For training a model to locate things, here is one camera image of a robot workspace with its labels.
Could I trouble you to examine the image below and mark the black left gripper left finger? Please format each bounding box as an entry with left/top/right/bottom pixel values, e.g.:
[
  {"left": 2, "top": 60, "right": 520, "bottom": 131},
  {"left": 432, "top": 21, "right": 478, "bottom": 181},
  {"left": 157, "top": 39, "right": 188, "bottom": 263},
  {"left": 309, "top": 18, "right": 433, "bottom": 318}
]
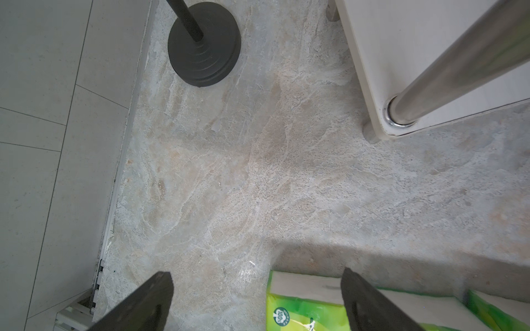
[{"left": 90, "top": 271, "right": 174, "bottom": 331}]

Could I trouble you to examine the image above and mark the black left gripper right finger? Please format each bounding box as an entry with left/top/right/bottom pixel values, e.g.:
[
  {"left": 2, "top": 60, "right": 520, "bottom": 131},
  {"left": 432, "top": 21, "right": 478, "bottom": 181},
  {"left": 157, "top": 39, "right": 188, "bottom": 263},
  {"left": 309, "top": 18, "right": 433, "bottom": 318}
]
[{"left": 340, "top": 268, "right": 422, "bottom": 330}]

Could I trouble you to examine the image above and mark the left green tissue pack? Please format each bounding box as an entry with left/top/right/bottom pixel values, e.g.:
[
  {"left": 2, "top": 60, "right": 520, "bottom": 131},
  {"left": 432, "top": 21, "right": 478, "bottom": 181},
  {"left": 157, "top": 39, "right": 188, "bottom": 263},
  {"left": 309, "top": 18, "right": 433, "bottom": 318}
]
[{"left": 266, "top": 270, "right": 489, "bottom": 330}]

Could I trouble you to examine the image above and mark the green tissue pack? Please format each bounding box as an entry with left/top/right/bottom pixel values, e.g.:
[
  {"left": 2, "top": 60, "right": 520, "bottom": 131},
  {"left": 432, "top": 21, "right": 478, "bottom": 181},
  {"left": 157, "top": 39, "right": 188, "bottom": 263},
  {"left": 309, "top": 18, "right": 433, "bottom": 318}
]
[
  {"left": 467, "top": 290, "right": 529, "bottom": 331},
  {"left": 266, "top": 270, "right": 489, "bottom": 330}
]

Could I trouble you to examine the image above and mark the middle green tissue pack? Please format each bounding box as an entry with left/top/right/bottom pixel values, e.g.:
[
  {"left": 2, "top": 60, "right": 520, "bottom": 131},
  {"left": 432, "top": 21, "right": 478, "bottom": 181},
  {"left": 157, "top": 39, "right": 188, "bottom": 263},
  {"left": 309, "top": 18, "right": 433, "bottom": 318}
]
[{"left": 467, "top": 290, "right": 529, "bottom": 331}]

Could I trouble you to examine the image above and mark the white two-tier shelf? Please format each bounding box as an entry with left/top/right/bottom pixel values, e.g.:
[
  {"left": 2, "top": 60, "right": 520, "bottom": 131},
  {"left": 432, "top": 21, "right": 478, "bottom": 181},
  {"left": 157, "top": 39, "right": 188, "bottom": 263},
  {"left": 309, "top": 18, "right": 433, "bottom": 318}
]
[{"left": 327, "top": 1, "right": 529, "bottom": 143}]

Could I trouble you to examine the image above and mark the black microphone stand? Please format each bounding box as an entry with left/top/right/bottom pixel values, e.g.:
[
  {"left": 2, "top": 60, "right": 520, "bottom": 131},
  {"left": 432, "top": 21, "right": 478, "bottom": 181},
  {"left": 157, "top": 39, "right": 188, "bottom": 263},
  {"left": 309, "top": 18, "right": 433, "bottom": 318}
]
[{"left": 168, "top": 1, "right": 242, "bottom": 88}]

